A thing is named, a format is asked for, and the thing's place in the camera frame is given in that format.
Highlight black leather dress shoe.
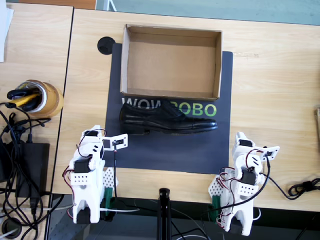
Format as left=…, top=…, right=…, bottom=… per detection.
left=119, top=99, right=218, bottom=136

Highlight open cardboard box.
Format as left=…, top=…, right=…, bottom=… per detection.
left=119, top=23, right=223, bottom=101

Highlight brown packing tape roll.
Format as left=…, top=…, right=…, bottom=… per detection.
left=14, top=79, right=65, bottom=118

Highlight black power adapter brick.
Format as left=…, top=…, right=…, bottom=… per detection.
left=15, top=142, right=51, bottom=199

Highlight green table clamp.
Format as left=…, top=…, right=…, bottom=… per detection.
left=103, top=187, right=113, bottom=217
left=211, top=195, right=222, bottom=221

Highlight dark mat with WOWROBO print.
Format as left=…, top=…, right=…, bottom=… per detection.
left=104, top=42, right=235, bottom=175

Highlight round black desk grommet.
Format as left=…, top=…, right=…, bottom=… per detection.
left=96, top=36, right=116, bottom=55

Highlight white paper sheets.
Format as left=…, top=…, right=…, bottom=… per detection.
left=0, top=3, right=15, bottom=63

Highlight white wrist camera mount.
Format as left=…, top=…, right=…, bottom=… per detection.
left=101, top=133, right=129, bottom=152
left=259, top=145, right=280, bottom=161

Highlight black camera cable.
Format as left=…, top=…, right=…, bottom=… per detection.
left=264, top=154, right=320, bottom=201
left=112, top=142, right=161, bottom=211

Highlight white perforated base plate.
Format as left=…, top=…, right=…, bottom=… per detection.
left=102, top=166, right=120, bottom=196
left=208, top=172, right=236, bottom=201

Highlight black cable with plug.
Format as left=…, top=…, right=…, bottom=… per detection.
left=0, top=101, right=53, bottom=131

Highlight yellow black handled pliers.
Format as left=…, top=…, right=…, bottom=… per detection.
left=5, top=94, right=41, bottom=112

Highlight thin white cable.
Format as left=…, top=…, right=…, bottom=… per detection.
left=99, top=208, right=141, bottom=214

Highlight black handled scissors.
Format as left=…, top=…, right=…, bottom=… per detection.
left=6, top=87, right=41, bottom=100

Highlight black power adapter with cables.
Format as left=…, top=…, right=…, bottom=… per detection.
left=0, top=139, right=66, bottom=233

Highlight black camera stand pole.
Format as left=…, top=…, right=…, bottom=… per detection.
left=158, top=187, right=173, bottom=240

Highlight round black grommet with cables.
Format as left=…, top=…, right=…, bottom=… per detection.
left=1, top=217, right=22, bottom=238

